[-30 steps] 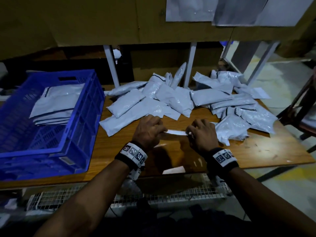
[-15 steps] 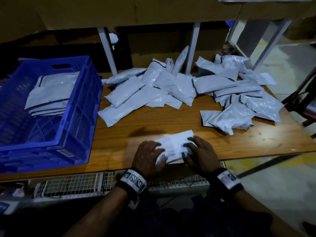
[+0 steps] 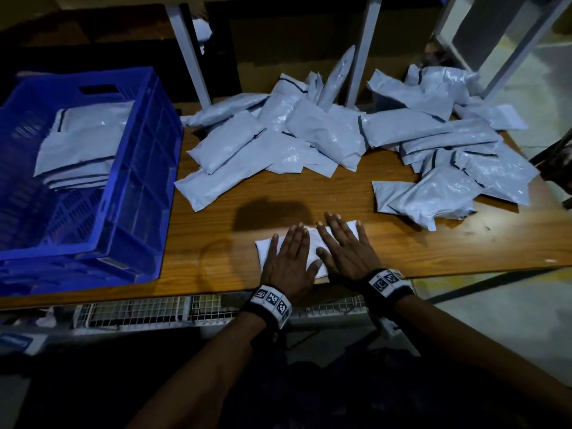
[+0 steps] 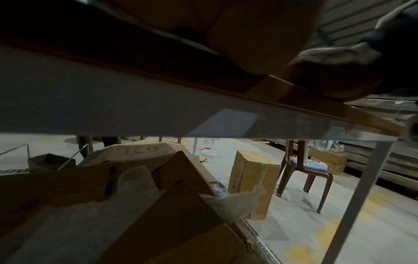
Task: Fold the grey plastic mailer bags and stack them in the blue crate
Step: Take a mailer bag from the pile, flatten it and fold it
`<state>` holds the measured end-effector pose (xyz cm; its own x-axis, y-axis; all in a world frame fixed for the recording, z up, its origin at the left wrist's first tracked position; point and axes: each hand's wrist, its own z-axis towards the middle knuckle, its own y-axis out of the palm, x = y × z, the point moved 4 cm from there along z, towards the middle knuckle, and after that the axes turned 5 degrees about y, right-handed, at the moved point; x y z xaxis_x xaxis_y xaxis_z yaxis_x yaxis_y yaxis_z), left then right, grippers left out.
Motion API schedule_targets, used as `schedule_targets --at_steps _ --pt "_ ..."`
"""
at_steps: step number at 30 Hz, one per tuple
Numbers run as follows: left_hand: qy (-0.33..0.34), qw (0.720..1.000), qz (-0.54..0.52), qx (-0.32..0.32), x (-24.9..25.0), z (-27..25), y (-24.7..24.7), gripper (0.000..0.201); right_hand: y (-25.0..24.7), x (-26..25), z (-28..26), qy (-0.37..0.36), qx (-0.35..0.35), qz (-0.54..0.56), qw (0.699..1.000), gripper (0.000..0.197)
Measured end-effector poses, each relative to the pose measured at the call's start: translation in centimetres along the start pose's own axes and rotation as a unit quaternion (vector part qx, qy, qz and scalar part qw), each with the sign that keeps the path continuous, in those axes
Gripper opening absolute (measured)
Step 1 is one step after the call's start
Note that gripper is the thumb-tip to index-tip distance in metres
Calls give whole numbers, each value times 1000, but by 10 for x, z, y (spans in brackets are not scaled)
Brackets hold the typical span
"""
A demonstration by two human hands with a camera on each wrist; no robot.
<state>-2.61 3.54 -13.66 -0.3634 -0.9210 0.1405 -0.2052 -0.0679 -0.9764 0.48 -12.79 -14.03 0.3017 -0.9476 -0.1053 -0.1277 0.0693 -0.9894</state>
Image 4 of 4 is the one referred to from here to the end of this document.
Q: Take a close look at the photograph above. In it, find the white standing fan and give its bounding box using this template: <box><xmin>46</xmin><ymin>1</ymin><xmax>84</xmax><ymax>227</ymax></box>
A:
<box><xmin>199</xmin><ymin>137</ymin><xmax>221</xmax><ymax>158</ymax></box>

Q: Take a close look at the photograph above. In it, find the large open cardboard box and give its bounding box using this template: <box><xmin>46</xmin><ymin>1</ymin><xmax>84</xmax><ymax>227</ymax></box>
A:
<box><xmin>0</xmin><ymin>143</ymin><xmax>275</xmax><ymax>264</ymax></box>

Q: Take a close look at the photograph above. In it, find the person's right hand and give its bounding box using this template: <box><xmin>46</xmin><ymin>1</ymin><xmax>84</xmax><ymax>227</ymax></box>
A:
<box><xmin>287</xmin><ymin>43</ymin><xmax>388</xmax><ymax>102</ymax></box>

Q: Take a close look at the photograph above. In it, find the clear plastic wrap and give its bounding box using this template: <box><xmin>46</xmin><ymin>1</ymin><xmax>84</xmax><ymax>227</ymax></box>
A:
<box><xmin>6</xmin><ymin>165</ymin><xmax>269</xmax><ymax>264</ymax></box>

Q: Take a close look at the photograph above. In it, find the small cardboard box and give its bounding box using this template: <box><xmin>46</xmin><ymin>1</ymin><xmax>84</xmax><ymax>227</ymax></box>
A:
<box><xmin>308</xmin><ymin>148</ymin><xmax>348</xmax><ymax>175</ymax></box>
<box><xmin>227</xmin><ymin>150</ymin><xmax>283</xmax><ymax>220</ymax></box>

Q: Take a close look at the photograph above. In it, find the person's left hand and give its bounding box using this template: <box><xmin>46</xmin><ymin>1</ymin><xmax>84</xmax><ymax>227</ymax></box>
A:
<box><xmin>104</xmin><ymin>0</ymin><xmax>328</xmax><ymax>77</ymax></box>

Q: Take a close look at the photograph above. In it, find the wooden table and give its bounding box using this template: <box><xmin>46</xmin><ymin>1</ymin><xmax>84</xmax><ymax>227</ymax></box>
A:
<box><xmin>0</xmin><ymin>0</ymin><xmax>418</xmax><ymax>264</ymax></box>

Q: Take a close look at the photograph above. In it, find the stack of grey pallets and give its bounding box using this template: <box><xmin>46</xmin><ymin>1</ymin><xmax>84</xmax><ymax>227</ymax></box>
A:
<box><xmin>339</xmin><ymin>98</ymin><xmax>418</xmax><ymax>192</ymax></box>

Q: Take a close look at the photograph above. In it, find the brown wooden chair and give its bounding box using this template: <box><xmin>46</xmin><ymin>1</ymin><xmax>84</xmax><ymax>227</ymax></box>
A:
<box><xmin>275</xmin><ymin>140</ymin><xmax>334</xmax><ymax>214</ymax></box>

